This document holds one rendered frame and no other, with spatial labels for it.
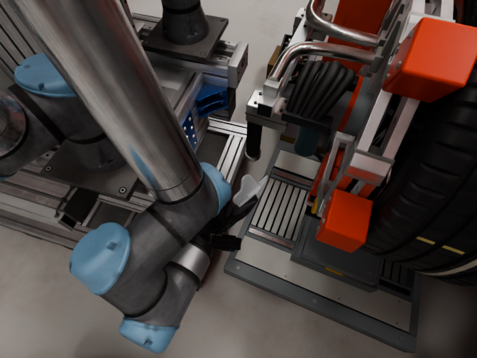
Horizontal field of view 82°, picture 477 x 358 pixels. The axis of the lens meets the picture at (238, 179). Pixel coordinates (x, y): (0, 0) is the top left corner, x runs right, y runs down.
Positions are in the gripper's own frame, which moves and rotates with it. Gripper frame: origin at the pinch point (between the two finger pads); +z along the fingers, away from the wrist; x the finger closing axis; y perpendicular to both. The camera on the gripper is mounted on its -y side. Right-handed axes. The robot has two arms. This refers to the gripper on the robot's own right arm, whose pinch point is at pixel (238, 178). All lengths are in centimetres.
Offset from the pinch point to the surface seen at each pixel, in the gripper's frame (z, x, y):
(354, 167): -0.7, -24.6, 2.2
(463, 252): -5.5, -39.4, -12.9
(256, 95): 10.3, -6.2, 13.7
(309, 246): 24, 4, -62
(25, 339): -46, 108, -46
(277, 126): 7.7, -9.7, 7.3
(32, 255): -17, 126, -30
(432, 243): -5.4, -35.3, -11.4
